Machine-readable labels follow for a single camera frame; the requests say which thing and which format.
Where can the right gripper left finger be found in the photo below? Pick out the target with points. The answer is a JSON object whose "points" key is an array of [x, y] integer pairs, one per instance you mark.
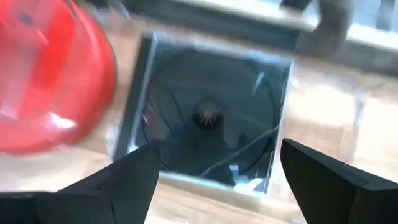
{"points": [[93, 205]]}

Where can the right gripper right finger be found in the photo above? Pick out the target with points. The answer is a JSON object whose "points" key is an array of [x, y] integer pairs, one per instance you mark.
{"points": [[342, 202]]}

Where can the clear jewel case black tray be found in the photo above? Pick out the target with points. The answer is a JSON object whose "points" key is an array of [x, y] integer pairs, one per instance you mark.
{"points": [[202, 77]]}

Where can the clear plastic bin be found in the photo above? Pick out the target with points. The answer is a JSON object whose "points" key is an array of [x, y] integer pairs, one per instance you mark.
{"points": [[329, 109]]}

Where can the red desk lamp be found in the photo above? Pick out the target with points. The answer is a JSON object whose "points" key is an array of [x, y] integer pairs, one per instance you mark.
{"points": [[46, 77]]}

